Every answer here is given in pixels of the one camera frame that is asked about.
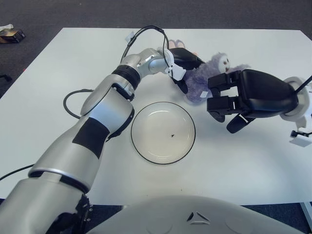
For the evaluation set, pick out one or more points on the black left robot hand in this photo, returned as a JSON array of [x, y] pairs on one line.
[[186, 59]]

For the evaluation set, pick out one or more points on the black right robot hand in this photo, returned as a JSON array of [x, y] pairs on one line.
[[263, 95]]

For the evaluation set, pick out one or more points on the purple plush rabbit doll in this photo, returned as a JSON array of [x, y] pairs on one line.
[[197, 80]]

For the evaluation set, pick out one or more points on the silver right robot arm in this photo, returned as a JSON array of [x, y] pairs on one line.
[[301, 109]]

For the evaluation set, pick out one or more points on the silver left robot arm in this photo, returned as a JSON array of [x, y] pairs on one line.
[[104, 114]]

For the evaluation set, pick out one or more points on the white plate with black rim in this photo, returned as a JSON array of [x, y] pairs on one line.
[[158, 136]]

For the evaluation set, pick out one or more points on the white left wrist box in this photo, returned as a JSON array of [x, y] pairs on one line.
[[178, 72]]

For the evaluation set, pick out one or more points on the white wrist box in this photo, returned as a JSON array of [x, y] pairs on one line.
[[302, 140], [178, 72]]

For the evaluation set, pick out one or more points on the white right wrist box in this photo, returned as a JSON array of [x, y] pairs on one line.
[[302, 140]]

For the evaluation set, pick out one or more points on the white table leg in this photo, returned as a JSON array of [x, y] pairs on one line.
[[307, 209]]

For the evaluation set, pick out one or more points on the light grey robot torso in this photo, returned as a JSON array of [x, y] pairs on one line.
[[170, 214]]

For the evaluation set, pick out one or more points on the brown box on floor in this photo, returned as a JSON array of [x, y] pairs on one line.
[[12, 36]]

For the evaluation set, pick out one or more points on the white crumpled item on floor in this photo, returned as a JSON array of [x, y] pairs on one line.
[[6, 26]]

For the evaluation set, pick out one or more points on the black chair base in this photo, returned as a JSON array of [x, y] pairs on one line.
[[4, 77]]

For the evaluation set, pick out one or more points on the black metal bracket with screws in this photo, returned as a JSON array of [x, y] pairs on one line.
[[86, 212]]

